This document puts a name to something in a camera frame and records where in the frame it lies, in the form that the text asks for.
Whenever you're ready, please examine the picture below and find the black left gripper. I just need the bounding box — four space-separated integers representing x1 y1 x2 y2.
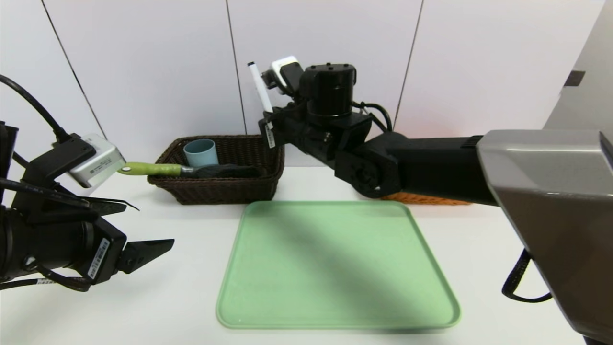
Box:
9 202 175 286

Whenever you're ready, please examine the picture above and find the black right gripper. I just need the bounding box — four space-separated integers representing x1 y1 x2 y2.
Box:
258 106 307 150

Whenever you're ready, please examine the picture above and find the white marker pen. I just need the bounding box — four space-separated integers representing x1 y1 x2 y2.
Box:
248 61 274 114

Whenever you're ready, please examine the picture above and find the grey brush with green handle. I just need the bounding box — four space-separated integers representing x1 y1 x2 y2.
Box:
117 162 268 180

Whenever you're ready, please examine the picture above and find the light blue plastic cup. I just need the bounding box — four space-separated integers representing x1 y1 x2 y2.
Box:
183 139 219 168

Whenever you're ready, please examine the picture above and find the dark brown wicker basket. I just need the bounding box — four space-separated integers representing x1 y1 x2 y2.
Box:
147 135 285 206

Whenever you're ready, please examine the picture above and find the orange wicker basket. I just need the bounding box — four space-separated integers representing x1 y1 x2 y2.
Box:
382 192 473 206

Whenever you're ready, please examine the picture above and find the light green plastic tray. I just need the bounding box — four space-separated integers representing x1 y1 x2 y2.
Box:
216 200 462 330

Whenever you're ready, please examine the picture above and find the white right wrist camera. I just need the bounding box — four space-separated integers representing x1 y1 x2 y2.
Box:
270 56 303 92

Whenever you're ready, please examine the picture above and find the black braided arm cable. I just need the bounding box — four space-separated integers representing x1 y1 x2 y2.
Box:
0 177 91 207
501 249 553 303

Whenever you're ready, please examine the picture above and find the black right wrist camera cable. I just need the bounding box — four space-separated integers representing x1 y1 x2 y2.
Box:
353 101 394 133

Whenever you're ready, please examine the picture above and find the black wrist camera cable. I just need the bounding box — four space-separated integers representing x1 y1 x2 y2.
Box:
0 74 71 143
353 101 394 133

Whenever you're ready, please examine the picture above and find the black left wrist camera cable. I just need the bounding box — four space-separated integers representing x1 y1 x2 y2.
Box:
0 74 71 143

